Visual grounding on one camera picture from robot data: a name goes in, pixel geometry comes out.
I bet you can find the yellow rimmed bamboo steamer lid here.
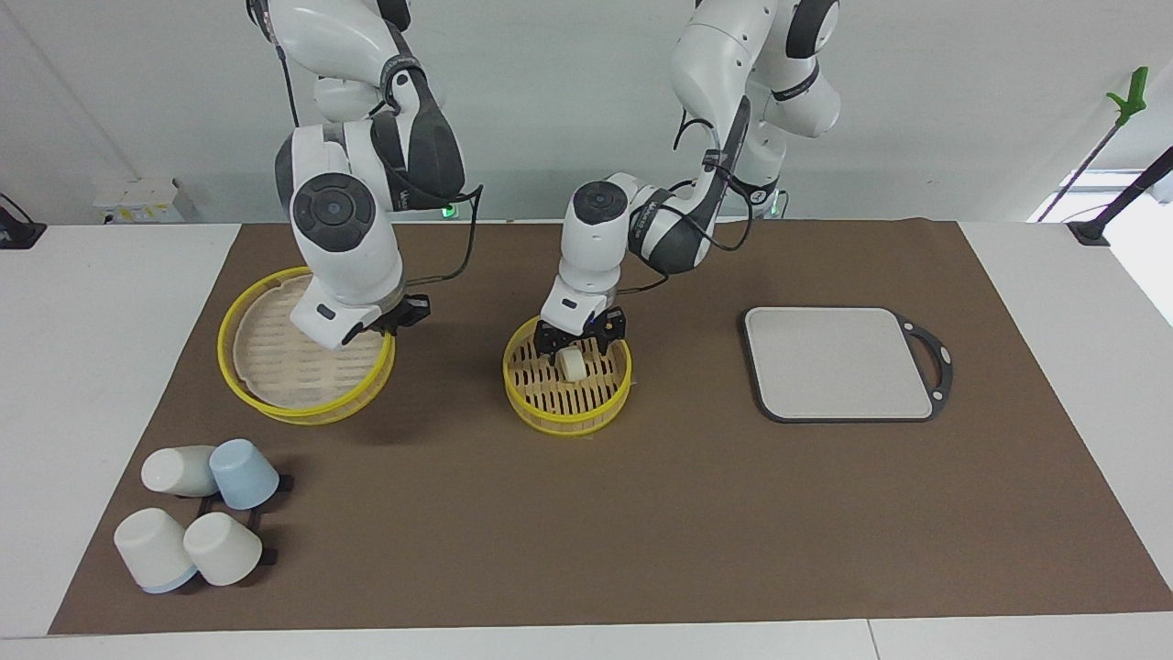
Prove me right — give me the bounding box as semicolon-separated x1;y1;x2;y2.
217;267;398;425

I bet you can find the yellow rimmed bamboo steamer basket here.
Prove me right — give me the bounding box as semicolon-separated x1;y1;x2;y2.
502;315;634;437

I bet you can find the brown table mat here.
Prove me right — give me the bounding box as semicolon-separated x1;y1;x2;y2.
48;217;1173;636

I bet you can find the light blue plastic cup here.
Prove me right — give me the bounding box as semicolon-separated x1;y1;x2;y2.
208;438;281;512

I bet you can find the off-white plastic cup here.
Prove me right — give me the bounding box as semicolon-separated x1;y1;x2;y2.
140;445;221;499

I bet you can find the black cup rack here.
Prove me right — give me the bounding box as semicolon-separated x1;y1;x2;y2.
196;472;295;567

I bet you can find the white box with yellow labels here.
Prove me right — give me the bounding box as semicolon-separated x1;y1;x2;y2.
91;178;199;225

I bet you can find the cream plastic cup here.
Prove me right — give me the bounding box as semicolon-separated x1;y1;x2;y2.
182;511;265;589

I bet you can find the white plastic cup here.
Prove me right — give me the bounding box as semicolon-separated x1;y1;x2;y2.
113;507;199;595

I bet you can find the black device on table edge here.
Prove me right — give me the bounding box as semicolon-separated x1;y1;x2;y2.
0;192;48;251

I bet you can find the black slanted stand pole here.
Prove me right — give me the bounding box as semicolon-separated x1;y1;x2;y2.
1067;145;1173;248

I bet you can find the green tipped thin pole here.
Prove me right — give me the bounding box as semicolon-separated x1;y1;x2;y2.
1036;65;1150;224

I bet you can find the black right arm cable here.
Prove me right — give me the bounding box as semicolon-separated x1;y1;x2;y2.
379;181;485;283

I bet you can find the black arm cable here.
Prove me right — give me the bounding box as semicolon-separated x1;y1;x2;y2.
608;99;754;296
379;181;485;283

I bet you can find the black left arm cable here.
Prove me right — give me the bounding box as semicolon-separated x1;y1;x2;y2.
608;99;754;296

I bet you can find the grey cutting board black handle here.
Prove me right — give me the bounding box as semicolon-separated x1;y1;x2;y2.
740;305;955;424

